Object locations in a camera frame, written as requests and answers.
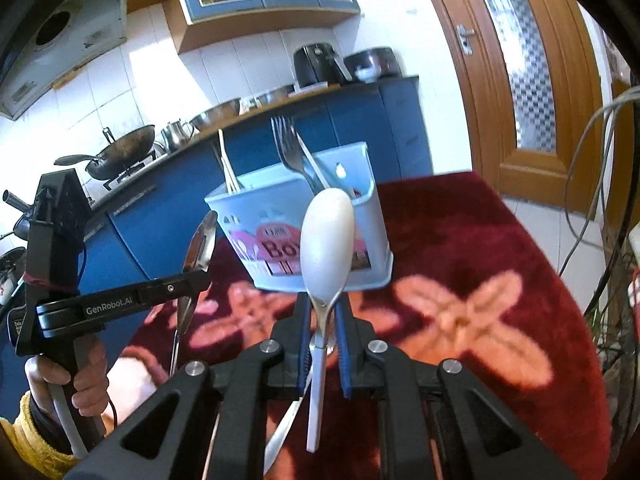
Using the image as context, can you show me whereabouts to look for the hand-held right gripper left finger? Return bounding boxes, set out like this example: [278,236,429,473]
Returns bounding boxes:
[65,292,314,480]

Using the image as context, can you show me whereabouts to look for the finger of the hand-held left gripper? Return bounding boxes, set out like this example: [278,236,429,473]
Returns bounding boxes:
[36,267,213,339]

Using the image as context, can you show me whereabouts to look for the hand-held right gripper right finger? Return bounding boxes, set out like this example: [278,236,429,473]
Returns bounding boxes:
[334,298,576,480]

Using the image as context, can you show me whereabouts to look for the metal fork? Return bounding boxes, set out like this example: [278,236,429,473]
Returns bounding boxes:
[270,115,315,194]
[263,394,304,473]

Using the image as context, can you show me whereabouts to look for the white-handled metal spoon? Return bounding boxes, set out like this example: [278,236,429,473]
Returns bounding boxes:
[299,187,357,453]

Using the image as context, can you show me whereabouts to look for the light blue plastic utensil holder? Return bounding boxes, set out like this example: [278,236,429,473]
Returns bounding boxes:
[204,142,394,294]

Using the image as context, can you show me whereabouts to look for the wooden chopstick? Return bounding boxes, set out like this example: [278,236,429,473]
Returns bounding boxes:
[217,129,242,193]
[211,142,236,193]

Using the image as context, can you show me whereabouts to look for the white utensil handle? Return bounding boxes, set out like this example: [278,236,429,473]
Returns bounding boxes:
[294,127,332,192]

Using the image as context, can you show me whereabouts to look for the person's left hand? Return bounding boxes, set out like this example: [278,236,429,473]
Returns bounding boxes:
[24,334,110,418]

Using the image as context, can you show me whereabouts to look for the black pan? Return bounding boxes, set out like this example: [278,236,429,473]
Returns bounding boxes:
[0,190,31,306]

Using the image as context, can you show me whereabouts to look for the black ladle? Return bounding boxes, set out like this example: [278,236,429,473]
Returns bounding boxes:
[52,154,108,167]

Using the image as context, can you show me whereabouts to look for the gas stove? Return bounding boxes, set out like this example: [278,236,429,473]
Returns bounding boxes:
[102,152,168,192]

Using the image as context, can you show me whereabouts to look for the wok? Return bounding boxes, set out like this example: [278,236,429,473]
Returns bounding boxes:
[84,125,157,181]

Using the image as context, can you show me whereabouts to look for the metal kettle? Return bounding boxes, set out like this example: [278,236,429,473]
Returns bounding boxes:
[160,119,195,153]

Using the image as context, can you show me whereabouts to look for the red floral blanket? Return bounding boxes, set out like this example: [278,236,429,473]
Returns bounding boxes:
[107,171,614,480]

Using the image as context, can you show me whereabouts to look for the metal colander bowl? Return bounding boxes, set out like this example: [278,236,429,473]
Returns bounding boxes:
[189,99,242,132]

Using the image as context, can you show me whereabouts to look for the grey range hood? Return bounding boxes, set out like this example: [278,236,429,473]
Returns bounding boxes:
[0,0,129,121]

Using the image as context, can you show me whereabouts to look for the blue base cabinets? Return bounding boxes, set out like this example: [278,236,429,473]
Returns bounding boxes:
[0,76,435,418]

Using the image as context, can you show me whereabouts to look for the green plant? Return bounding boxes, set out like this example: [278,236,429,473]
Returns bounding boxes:
[587,305,609,361]

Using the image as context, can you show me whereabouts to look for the white tray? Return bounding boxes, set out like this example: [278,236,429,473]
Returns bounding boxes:
[290,82,341,95]

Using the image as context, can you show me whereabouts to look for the black air fryer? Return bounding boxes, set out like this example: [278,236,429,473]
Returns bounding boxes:
[292,42,353,90]

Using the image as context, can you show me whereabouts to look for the wooden door with glass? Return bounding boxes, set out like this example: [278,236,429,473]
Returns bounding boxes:
[412,0,609,214]

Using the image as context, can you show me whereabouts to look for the dark rice cooker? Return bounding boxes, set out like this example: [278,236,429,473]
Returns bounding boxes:
[344,47,402,82]

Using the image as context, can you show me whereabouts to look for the wooden shelf unit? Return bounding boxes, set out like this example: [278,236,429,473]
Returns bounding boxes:
[602,30,640,221]

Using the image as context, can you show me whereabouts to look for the grey cable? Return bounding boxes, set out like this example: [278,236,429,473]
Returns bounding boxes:
[557,87,640,277]

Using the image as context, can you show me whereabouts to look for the blue wall cabinet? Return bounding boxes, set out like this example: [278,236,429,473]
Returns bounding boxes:
[162,0,362,55]

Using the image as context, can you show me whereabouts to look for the metal door handle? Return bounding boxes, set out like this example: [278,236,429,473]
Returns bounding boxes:
[456,24,476,57]

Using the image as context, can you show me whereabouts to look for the black cable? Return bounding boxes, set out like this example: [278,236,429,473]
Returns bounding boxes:
[595,102,640,361]

